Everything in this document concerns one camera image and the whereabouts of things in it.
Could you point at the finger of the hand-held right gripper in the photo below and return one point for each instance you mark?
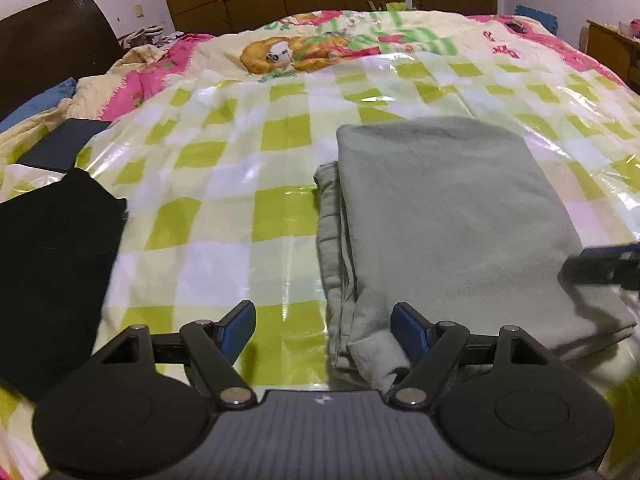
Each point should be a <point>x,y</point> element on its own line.
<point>595,266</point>

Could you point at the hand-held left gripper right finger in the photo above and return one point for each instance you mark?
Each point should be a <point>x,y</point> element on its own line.
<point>407,327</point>

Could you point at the pile of clothes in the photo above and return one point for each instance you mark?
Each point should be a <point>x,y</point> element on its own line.
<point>145,36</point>

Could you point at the dark navy flat box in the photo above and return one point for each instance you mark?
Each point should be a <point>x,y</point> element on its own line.
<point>62,145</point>

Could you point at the black cloth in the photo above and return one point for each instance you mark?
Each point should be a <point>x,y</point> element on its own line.
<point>55,265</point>

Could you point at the wooden nightstand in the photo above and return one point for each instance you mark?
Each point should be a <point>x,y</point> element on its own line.
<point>612,50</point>

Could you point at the wall socket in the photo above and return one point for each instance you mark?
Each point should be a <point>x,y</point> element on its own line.
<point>139,10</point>

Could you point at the grey pants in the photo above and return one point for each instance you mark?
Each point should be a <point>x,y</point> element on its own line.
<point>440,210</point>

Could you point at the dark wooden headboard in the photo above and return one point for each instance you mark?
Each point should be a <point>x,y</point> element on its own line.
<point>50,45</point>

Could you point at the printed blanket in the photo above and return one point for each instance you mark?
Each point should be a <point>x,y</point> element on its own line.
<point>320,45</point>

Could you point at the blue foam mat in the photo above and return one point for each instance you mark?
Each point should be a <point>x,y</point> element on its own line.
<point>534,12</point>

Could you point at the blue pillow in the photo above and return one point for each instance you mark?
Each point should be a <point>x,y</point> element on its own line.
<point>35,105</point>

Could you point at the checked green plastic sheet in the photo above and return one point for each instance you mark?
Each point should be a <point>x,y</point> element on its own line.
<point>225,180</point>

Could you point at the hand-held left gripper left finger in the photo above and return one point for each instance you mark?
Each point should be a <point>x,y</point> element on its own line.
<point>238,329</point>

